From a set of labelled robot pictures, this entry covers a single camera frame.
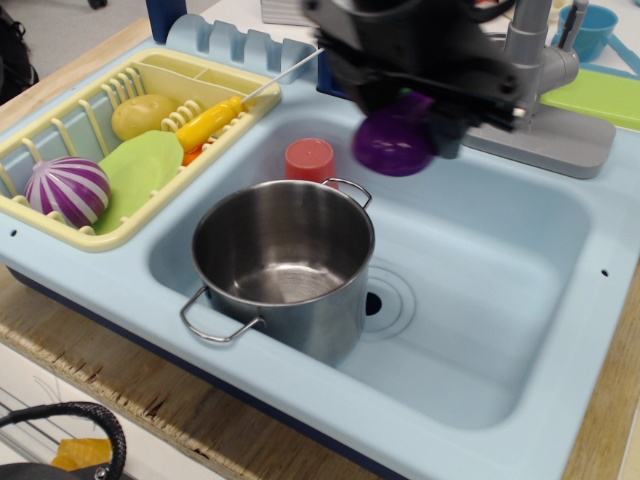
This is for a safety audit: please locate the black bag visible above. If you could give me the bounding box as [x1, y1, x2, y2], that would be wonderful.
[1, 7, 39, 105]

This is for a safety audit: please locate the purple toy eggplant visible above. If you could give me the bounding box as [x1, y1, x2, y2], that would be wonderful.
[352, 91, 437, 177]

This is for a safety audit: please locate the light blue toy sink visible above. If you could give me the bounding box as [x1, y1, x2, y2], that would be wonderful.
[0, 13, 640, 480]

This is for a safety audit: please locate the yellow toy potato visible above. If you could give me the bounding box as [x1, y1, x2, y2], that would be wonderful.
[111, 94, 177, 141]

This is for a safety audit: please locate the pink plastic cup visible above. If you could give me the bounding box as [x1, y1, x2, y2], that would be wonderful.
[285, 138, 337, 183]

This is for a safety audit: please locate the orange toy piece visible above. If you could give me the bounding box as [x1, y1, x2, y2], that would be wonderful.
[182, 145, 203, 166]

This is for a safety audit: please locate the black chair wheel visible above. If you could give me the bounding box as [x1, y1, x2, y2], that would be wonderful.
[88, 0, 108, 9]

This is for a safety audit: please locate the cream plastic dish rack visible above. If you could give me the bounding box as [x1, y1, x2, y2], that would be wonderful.
[1, 48, 281, 252]

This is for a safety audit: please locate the yellow handled white utensil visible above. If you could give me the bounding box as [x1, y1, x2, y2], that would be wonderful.
[175, 48, 324, 153]

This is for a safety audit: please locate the black braided cable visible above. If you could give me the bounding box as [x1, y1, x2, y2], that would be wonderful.
[0, 402, 127, 480]

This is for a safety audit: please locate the yellow tape piece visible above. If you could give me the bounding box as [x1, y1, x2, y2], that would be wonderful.
[50, 438, 112, 472]

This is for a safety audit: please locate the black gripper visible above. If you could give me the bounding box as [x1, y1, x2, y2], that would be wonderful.
[302, 1, 525, 159]

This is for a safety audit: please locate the dark blue plastic bin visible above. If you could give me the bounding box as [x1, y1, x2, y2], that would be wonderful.
[317, 48, 352, 101]

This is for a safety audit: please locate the purple white striped onion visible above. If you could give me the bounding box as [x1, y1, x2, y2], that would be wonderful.
[24, 157, 111, 228]

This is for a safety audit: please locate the blue plastic cup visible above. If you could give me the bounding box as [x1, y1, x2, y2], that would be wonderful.
[573, 4, 618, 63]

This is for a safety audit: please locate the light green plastic plate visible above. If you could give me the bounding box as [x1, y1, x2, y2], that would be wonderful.
[93, 131, 184, 235]

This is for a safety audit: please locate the grey ribbed box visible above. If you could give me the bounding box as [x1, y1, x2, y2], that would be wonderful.
[260, 0, 312, 26]

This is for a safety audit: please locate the grey toy faucet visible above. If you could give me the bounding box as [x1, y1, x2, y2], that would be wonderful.
[463, 1, 616, 179]

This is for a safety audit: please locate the stainless steel pot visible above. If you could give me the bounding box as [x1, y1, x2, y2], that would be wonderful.
[180, 178, 375, 365]

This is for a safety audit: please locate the green cutting board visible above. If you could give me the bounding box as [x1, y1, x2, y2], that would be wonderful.
[541, 70, 639, 131]

